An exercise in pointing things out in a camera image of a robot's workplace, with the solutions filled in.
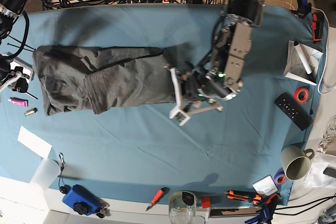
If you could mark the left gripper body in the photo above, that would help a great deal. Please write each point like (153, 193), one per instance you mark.
(188, 100)

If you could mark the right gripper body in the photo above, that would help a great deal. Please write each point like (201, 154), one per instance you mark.
(8, 80)

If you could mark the dark grey T-shirt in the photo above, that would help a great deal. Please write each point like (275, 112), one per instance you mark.
(97, 79)

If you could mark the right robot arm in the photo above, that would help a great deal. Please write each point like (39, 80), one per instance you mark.
(11, 10)

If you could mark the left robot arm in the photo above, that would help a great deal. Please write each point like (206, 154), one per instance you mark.
(217, 76)

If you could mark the metal allen key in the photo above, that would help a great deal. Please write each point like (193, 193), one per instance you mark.
(30, 95)

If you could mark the white plastic case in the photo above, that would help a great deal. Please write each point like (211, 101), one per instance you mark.
(27, 70)

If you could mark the pink tube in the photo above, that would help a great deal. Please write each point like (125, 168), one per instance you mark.
(19, 102)

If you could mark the black zip ties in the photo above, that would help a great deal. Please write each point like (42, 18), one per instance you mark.
(26, 47)

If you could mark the white paper card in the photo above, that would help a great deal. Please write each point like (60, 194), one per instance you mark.
(34, 143)

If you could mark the blue table cloth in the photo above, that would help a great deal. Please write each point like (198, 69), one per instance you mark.
(130, 153)

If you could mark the translucent plastic cup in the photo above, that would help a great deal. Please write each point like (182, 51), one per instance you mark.
(47, 171)

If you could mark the red screwdriver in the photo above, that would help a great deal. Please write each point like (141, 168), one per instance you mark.
(157, 196)

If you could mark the small red cube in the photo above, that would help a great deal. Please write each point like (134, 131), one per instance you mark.
(206, 202)

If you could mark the black remote control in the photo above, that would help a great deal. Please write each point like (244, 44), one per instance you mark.
(293, 110)

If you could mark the glass jar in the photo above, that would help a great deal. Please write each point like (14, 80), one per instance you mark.
(182, 207)

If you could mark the red tape roll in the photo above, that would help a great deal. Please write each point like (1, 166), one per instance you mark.
(301, 95)

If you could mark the orange black utility knife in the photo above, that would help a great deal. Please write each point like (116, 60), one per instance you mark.
(243, 196)

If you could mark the white small box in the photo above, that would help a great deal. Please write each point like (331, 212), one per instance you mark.
(265, 186)

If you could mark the purple tape roll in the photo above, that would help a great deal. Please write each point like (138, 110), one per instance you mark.
(280, 178)

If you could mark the white marker pen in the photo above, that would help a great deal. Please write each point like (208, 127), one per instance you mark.
(304, 61)

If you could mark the grey-green mug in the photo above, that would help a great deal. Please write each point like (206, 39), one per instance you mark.
(295, 162)

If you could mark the blue box with knob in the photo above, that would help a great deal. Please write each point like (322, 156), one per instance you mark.
(81, 200)

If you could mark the blue clamp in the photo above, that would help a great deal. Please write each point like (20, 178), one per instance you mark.
(265, 214)

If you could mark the orange black clamp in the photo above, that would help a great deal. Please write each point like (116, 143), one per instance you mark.
(317, 26)

